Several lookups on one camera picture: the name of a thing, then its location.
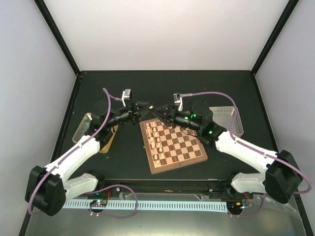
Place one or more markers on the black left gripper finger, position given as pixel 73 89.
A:
pixel 141 104
pixel 142 112

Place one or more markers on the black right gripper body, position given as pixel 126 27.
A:
pixel 174 112

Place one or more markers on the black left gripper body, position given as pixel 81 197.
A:
pixel 131 107

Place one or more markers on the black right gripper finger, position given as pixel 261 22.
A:
pixel 163 108
pixel 163 117

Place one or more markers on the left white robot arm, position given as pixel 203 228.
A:
pixel 50 187

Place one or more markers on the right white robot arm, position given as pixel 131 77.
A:
pixel 277 174

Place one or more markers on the wooden chess board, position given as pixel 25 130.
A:
pixel 180 147

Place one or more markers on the left controller board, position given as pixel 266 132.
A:
pixel 98 203

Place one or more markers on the controller board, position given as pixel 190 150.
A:
pixel 98 203
pixel 237 205

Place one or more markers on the right controller board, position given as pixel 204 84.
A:
pixel 237 205

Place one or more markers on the pink metal tray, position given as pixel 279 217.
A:
pixel 223 116

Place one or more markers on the gold metal tray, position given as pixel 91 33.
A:
pixel 83 127

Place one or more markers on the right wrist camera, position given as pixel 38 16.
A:
pixel 178 101

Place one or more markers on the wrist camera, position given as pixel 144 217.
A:
pixel 178 101
pixel 127 98

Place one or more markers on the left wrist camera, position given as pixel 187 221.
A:
pixel 127 98

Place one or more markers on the black front rail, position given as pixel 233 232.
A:
pixel 214 188

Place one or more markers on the black frame post left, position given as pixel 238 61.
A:
pixel 42 7

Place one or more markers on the black frame post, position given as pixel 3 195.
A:
pixel 280 24
pixel 42 7

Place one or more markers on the white slotted cable duct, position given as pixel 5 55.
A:
pixel 150 205

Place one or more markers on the black frame post right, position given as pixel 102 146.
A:
pixel 280 24

